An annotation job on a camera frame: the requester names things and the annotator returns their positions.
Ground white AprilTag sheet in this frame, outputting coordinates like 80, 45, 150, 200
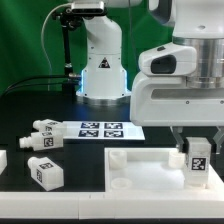
64, 121, 145, 141

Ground black cables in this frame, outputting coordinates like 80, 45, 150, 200
0, 74, 81, 98

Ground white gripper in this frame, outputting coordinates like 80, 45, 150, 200
130, 72, 224, 153

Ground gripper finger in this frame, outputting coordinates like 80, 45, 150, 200
213, 126, 224, 154

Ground white U-shaped obstacle fence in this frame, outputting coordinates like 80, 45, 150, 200
0, 150, 224, 220

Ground silver depth camera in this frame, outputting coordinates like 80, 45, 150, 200
71, 0, 106, 16

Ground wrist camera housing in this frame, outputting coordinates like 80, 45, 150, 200
138, 43, 197, 77

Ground white square tabletop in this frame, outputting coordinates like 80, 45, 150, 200
105, 148, 224, 194

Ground white block left edge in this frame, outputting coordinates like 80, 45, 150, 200
0, 150, 7, 175

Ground black camera stand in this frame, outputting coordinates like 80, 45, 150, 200
52, 7, 83, 96

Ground grey camera cable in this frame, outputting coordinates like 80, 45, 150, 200
40, 3, 72, 92

